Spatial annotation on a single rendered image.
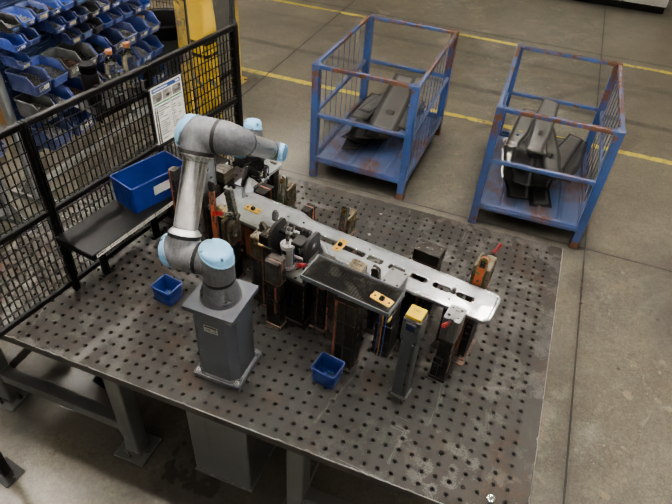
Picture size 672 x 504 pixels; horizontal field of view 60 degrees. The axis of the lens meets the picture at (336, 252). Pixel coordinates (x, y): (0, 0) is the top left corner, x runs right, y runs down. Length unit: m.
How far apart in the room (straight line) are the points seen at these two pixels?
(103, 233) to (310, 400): 1.12
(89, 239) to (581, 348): 2.79
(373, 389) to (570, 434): 1.34
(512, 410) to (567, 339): 1.43
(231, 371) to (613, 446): 2.05
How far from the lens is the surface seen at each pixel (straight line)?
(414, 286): 2.38
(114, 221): 2.71
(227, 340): 2.19
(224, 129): 1.97
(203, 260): 2.00
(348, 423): 2.30
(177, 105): 2.98
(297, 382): 2.40
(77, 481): 3.14
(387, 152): 4.85
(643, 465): 3.47
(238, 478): 2.90
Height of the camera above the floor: 2.63
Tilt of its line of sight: 41 degrees down
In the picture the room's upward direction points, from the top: 4 degrees clockwise
